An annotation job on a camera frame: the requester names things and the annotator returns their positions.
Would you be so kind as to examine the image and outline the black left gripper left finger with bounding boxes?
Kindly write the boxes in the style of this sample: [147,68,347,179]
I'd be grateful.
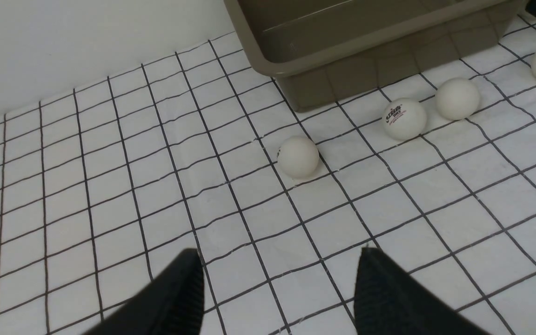
[86,248,205,335]

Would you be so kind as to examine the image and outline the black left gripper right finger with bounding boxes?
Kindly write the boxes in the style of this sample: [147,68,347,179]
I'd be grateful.
[354,247,488,335]

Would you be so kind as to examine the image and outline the white ping-pong ball red logo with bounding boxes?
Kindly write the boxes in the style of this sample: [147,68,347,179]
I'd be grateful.
[382,98,428,141]

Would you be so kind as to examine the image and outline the white black-grid tablecloth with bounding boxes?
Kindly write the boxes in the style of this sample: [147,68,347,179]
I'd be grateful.
[0,17,536,335]

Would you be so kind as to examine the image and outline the olive plastic bin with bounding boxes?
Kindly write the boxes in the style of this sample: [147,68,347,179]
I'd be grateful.
[225,0,525,113]

